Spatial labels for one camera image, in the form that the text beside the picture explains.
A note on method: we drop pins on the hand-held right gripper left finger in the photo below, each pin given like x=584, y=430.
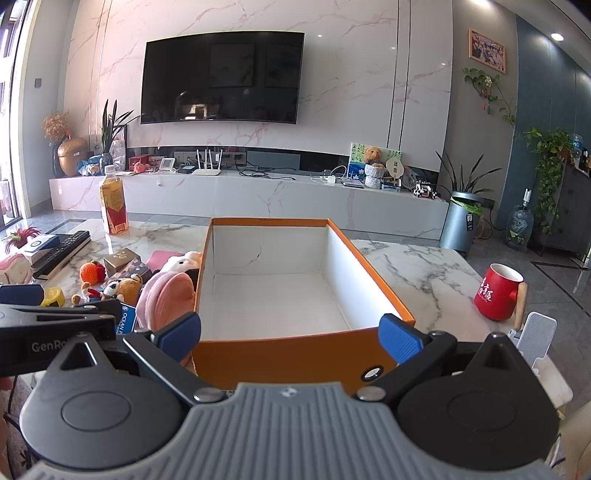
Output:
x=178, y=330

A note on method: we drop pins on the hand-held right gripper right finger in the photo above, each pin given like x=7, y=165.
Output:
x=399, y=339

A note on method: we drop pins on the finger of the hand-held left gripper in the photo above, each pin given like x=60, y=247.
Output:
x=21, y=294
x=60, y=310

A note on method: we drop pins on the yellow tape measure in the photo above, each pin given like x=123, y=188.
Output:
x=53, y=297

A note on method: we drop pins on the crochet orange toy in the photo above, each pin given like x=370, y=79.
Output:
x=91, y=272

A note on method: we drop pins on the dark patterned box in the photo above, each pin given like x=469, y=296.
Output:
x=138, y=270

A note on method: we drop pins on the pink wallet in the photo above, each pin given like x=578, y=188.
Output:
x=161, y=258

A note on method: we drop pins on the brown gift box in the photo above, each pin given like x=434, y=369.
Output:
x=121, y=262

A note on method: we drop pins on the orange cardboard box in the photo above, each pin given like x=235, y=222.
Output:
x=277, y=364

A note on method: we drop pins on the pink and white plush toy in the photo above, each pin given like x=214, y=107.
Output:
x=14, y=270

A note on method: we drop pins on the pink plush backpack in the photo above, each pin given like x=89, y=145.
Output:
x=171, y=300

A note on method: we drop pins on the small red white doll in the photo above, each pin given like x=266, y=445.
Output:
x=90, y=294

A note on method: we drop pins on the blue card box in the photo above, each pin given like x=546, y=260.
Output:
x=127, y=318

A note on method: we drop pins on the white and blue box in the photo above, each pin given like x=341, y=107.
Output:
x=39, y=244

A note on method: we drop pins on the red leaf plant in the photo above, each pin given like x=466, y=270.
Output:
x=21, y=236

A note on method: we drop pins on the black remote control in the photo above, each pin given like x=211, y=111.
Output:
x=60, y=251

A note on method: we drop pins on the small brown teddy bear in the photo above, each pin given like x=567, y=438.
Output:
x=124, y=288

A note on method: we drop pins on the tea bottle red label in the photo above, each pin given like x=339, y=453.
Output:
x=114, y=203

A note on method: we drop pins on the grey trash can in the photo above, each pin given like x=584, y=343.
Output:
x=459, y=226

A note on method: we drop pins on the white phone stand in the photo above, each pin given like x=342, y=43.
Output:
x=538, y=334

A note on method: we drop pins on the blue snack bags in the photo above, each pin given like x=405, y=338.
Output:
x=87, y=165

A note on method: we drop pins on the gold acorn vase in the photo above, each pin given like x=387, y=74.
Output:
x=71, y=157

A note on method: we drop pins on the black and white cow toy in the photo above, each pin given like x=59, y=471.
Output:
x=422, y=190

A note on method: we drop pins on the small black box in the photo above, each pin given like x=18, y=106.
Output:
x=187, y=170

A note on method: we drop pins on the white router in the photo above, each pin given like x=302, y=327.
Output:
x=207, y=171

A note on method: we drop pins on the decorative plate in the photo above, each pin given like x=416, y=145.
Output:
x=408, y=177

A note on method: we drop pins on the grey laptop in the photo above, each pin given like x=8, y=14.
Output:
x=352, y=183

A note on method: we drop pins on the clear water jug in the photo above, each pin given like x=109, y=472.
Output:
x=519, y=228

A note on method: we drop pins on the small pink plush toy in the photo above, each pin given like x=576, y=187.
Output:
x=141, y=167

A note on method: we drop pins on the white marble tv cabinet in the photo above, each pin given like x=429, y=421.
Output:
x=277, y=198

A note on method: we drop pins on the white digital clock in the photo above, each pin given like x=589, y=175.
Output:
x=167, y=165

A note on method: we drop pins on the clear plastic bag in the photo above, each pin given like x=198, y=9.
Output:
x=119, y=154

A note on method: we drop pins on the red gift box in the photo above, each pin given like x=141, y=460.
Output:
x=137, y=159

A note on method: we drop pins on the round paper fan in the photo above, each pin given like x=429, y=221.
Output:
x=395, y=168

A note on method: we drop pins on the dried flower bunch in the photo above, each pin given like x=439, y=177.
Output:
x=55, y=124

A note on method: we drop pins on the long leaf green plant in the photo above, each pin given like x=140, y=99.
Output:
x=461, y=177

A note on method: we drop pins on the white power strip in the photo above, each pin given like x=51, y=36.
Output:
x=328, y=179

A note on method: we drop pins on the green and blue painting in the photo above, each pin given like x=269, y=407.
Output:
x=356, y=161

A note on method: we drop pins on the green plant in blue vase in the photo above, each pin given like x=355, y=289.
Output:
x=111, y=134

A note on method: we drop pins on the dark grey sideboard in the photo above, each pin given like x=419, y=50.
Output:
x=575, y=207

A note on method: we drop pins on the potted vine plant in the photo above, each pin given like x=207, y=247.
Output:
x=549, y=157

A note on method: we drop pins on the black television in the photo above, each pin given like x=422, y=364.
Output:
x=221, y=78

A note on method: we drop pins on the hanging green plant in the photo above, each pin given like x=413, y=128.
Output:
x=485, y=83

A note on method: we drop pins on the framed wall picture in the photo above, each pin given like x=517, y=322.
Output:
x=487, y=50

